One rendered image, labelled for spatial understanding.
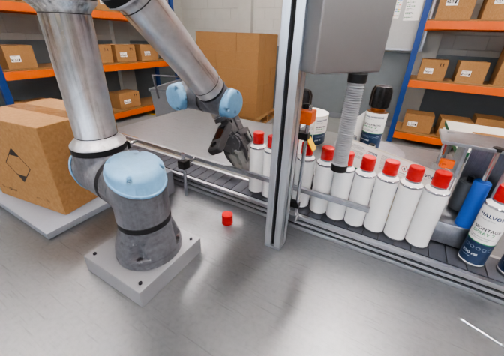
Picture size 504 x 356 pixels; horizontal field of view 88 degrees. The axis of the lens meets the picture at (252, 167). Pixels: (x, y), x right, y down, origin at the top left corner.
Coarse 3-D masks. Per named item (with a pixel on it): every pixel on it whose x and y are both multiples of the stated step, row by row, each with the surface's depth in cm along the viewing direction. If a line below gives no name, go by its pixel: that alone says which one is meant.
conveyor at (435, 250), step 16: (176, 160) 106; (192, 176) 95; (208, 176) 95; (224, 176) 96; (240, 192) 86; (304, 208) 79; (336, 224) 73; (384, 240) 68; (432, 240) 68; (432, 256) 63; (448, 256) 63; (480, 272) 59; (496, 272) 59
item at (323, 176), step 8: (328, 152) 69; (320, 160) 71; (328, 160) 70; (320, 168) 71; (328, 168) 70; (320, 176) 71; (328, 176) 71; (320, 184) 72; (328, 184) 72; (328, 192) 74; (312, 200) 76; (320, 200) 74; (312, 208) 77; (320, 208) 76
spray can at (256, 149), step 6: (258, 132) 79; (258, 138) 78; (252, 144) 80; (258, 144) 79; (264, 144) 80; (252, 150) 80; (258, 150) 79; (252, 156) 80; (258, 156) 80; (252, 162) 81; (258, 162) 81; (252, 168) 82; (258, 168) 82; (252, 180) 84; (258, 180) 84; (252, 186) 85; (258, 186) 85; (252, 192) 86; (258, 192) 86
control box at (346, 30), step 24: (312, 0) 44; (336, 0) 43; (360, 0) 45; (384, 0) 47; (312, 24) 45; (336, 24) 45; (360, 24) 47; (384, 24) 49; (312, 48) 46; (336, 48) 47; (360, 48) 49; (384, 48) 51; (312, 72) 47; (336, 72) 49; (360, 72) 51
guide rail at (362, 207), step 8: (128, 136) 106; (144, 144) 102; (152, 144) 100; (176, 152) 95; (184, 152) 94; (200, 160) 90; (208, 160) 88; (224, 168) 86; (232, 168) 84; (248, 176) 82; (256, 176) 80; (264, 176) 80; (304, 192) 74; (312, 192) 73; (320, 192) 72; (328, 200) 71; (336, 200) 70; (344, 200) 69; (360, 208) 67; (368, 208) 66
